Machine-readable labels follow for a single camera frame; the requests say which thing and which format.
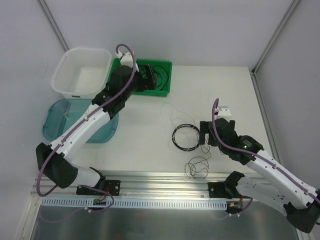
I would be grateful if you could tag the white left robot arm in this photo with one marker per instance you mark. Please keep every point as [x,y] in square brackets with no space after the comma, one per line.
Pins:
[54,160]

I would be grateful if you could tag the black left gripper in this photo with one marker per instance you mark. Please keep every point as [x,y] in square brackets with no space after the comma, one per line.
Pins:
[146,78]

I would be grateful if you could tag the aluminium mounting rail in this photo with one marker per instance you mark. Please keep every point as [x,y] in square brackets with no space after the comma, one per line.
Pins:
[141,185]

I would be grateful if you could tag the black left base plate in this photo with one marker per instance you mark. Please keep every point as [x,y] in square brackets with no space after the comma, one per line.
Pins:
[111,186]

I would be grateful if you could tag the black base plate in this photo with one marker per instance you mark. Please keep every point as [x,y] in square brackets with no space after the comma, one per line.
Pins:
[222,190]
[111,186]

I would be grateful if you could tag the white slotted cable duct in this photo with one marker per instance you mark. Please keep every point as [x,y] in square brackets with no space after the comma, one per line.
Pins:
[130,203]

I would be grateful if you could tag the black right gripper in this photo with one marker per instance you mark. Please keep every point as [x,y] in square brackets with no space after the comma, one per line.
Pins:
[208,132]

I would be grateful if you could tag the green plastic tray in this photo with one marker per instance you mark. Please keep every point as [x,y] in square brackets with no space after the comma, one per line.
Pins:
[163,71]

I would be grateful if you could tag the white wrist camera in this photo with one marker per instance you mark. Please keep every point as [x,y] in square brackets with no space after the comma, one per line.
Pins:
[222,112]
[125,58]

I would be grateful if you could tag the white plastic basin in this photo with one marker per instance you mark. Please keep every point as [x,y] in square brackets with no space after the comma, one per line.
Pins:
[81,72]

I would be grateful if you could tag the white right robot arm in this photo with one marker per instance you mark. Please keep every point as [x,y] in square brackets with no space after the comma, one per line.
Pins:
[295,199]

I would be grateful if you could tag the teal translucent plastic bin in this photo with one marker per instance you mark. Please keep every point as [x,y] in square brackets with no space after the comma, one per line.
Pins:
[64,113]

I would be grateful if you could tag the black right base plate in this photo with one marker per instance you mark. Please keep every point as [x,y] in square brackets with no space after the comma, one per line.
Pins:
[222,190]

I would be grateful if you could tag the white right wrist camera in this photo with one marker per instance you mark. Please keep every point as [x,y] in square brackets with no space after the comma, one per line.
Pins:
[222,112]

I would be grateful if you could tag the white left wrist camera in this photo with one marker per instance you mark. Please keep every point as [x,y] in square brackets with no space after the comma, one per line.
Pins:
[125,58]

